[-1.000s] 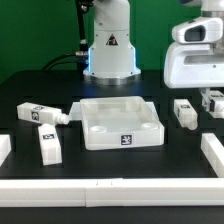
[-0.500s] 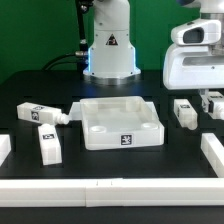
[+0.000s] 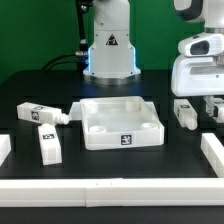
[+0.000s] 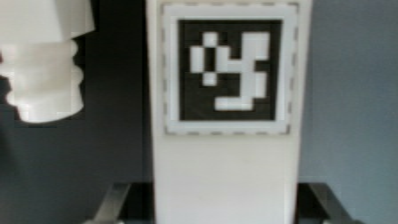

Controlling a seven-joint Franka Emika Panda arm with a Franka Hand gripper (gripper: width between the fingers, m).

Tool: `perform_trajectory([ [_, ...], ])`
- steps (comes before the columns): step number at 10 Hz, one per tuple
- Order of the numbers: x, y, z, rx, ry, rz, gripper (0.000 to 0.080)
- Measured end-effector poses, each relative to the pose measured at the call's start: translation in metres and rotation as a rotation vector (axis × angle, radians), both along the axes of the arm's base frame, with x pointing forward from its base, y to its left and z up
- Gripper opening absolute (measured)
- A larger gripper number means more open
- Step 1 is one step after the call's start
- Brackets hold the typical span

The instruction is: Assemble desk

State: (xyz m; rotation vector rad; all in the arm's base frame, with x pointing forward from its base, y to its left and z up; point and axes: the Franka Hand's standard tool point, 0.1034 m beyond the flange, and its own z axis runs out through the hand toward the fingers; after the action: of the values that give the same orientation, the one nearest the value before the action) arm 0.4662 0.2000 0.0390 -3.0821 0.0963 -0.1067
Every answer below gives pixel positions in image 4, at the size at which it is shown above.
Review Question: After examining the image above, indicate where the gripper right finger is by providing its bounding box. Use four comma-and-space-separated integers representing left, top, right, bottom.
310, 183, 363, 224

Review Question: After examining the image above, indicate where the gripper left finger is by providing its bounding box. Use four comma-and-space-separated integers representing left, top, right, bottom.
86, 183, 132, 224

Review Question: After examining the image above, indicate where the white leg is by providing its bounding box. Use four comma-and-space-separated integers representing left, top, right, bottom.
0, 0, 95, 123
146, 0, 313, 224

